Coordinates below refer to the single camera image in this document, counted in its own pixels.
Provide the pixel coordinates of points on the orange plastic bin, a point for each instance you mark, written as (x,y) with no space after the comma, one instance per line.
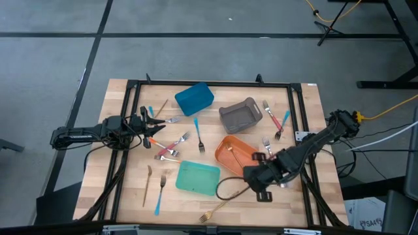
(221,156)

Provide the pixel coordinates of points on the black floor stand leg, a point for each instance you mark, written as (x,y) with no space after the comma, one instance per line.
(9,145)

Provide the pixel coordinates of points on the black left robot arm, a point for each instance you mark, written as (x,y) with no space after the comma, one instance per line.
(75,135)

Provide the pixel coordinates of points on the teal plastic bin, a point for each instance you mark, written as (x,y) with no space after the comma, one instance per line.
(197,179)

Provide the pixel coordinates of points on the grey plastic bin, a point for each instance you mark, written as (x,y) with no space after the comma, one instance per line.
(240,117)

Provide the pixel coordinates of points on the silver metal plate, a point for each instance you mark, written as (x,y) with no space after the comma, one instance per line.
(302,231)
(121,227)

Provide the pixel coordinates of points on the blue plastic bin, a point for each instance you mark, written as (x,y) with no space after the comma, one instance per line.
(194,99)

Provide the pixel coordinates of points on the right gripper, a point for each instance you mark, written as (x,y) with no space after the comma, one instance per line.
(259,178)

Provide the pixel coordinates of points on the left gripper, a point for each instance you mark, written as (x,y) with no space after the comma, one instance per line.
(137,127)

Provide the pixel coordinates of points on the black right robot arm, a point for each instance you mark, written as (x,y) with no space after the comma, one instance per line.
(313,143)

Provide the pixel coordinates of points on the white printed cardboard box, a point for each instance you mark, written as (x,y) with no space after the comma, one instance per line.
(365,212)

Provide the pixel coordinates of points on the black desk frame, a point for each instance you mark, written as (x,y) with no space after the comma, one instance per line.
(385,84)

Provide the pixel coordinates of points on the black tripod stand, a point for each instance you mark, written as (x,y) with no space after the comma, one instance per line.
(328,28)

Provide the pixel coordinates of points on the black aluminium table frame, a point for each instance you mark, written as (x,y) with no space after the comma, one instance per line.
(212,83)

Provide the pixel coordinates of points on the white metal bracket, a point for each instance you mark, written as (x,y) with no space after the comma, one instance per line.
(302,135)

